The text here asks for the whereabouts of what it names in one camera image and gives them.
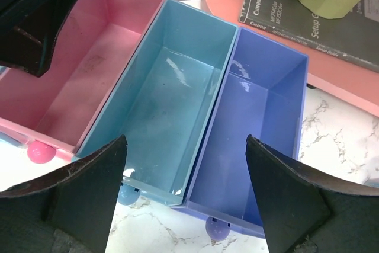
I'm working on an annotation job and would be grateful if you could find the pink two-tier shelf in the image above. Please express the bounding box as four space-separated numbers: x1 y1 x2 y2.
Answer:
201 0 378 116

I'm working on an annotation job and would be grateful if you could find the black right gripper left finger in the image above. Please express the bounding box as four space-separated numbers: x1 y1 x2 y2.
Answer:
1 136 127 252

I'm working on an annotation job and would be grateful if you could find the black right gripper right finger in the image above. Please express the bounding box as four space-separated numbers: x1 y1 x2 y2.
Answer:
246 136 378 253

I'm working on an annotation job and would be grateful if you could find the pink plastic bin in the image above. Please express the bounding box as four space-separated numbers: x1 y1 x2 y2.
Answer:
1 0 164 163

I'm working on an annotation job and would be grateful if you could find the light blue plastic bin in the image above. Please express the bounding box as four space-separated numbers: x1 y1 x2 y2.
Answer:
77 0 237 206

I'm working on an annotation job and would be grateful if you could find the grey Canon setup guide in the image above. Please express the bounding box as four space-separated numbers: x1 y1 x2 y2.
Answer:
239 0 378 72

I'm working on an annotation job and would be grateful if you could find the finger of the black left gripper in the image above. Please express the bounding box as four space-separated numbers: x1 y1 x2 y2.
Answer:
1 0 77 77

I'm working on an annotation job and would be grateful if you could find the purple blue plastic bin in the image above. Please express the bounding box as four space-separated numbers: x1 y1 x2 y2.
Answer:
176 28 309 241

